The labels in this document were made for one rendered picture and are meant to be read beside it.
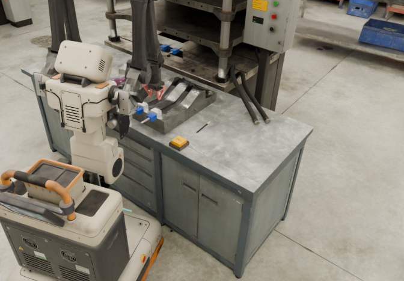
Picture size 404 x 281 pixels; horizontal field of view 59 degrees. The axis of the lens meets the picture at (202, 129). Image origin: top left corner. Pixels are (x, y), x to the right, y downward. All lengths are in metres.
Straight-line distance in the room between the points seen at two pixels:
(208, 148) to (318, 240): 1.12
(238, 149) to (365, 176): 1.60
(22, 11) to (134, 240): 4.79
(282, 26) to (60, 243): 1.74
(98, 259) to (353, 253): 1.67
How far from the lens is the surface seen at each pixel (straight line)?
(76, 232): 1.63
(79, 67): 1.63
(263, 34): 2.45
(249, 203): 1.85
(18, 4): 6.30
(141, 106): 2.08
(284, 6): 2.34
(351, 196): 3.06
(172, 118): 2.02
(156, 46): 1.78
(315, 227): 2.74
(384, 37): 5.32
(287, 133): 2.12
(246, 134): 2.06
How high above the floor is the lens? 1.99
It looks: 35 degrees down
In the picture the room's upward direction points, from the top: 2 degrees clockwise
